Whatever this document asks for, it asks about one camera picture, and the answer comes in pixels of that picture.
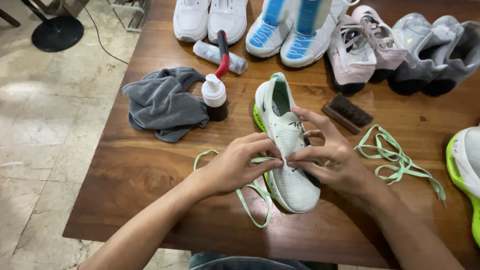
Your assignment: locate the brown foam pump bottle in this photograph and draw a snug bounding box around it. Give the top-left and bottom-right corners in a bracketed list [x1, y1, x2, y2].
[201, 74, 229, 122]

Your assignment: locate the wooden shoe brush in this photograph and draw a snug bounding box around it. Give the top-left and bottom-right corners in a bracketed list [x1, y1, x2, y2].
[321, 92, 374, 135]

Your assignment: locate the person's left hand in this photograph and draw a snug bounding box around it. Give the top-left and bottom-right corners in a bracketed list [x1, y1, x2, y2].
[193, 132, 284, 199]

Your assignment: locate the pink sneaker black sole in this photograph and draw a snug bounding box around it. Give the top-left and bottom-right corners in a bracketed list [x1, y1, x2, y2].
[351, 5, 408, 84]
[327, 15, 377, 95]

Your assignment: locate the mint green shoelace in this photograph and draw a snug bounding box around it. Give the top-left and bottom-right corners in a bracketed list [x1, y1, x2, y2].
[193, 149, 286, 229]
[354, 125, 448, 209]

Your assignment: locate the white and blue sneaker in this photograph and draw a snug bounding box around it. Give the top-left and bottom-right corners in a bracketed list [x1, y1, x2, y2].
[245, 0, 297, 59]
[280, 0, 361, 68]

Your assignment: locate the dark furniture leg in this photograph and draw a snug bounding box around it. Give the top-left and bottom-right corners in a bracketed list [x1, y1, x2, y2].
[0, 7, 22, 28]

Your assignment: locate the white leather sneaker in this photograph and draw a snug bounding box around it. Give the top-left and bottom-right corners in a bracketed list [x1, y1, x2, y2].
[173, 0, 212, 43]
[207, 0, 249, 46]

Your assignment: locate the black cable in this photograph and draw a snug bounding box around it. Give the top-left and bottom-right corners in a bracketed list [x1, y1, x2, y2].
[80, 0, 129, 65]

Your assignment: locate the person's right hand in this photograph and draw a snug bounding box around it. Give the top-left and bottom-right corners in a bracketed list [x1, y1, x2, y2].
[286, 106, 373, 196]

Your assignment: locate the white knit sneaker green sole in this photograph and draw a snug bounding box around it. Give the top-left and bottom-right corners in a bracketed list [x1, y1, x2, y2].
[253, 72, 322, 214]
[446, 125, 480, 248]

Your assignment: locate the grey sneaker black sole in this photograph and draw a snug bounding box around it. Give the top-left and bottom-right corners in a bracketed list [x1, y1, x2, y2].
[422, 15, 480, 97]
[388, 13, 456, 96]

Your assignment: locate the metal wire rack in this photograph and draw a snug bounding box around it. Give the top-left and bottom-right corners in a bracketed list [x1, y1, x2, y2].
[106, 0, 152, 33]

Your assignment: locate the red and black handled brush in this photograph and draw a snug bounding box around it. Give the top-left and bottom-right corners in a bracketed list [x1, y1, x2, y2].
[214, 30, 230, 80]

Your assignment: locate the black round stand base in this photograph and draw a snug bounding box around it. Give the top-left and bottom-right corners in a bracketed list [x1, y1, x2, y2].
[20, 0, 85, 53]

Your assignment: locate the grey cloth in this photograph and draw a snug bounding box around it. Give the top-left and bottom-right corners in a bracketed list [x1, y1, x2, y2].
[122, 67, 211, 143]

